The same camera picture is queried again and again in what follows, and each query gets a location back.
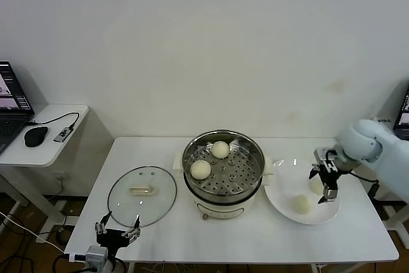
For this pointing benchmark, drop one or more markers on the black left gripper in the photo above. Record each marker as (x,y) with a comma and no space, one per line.
(113,238)

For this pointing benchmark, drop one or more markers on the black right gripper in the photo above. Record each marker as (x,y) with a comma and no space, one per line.
(330,177)

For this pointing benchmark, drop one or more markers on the white steamed baozi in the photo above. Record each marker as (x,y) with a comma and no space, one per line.
(220,150)
(302,204)
(315,187)
(200,169)

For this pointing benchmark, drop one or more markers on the round glass pot lid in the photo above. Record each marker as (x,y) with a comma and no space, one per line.
(159,196)

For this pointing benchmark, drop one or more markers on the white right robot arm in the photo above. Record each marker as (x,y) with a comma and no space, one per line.
(374,148)

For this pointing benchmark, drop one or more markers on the stainless steel steamer basket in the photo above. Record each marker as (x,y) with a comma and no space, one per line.
(243,151)

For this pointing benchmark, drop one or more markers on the round white plate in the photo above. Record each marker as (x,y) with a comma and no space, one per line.
(287,177)

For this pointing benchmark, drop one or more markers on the white label sticker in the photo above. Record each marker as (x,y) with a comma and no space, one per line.
(384,121)

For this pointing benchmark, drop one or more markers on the cream electric cooker base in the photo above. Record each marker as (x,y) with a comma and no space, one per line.
(223,209)

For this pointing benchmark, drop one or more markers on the silver usb hub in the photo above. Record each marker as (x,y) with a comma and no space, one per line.
(62,135)

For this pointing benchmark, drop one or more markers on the black computer mouse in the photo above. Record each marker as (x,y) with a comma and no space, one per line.
(35,136)

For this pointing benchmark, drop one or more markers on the black laptop with mouse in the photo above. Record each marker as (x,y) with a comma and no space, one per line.
(9,126)

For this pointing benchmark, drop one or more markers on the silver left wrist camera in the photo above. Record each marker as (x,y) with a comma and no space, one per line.
(96,256)

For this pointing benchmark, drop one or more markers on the white wall socket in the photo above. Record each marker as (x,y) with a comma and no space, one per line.
(62,177)

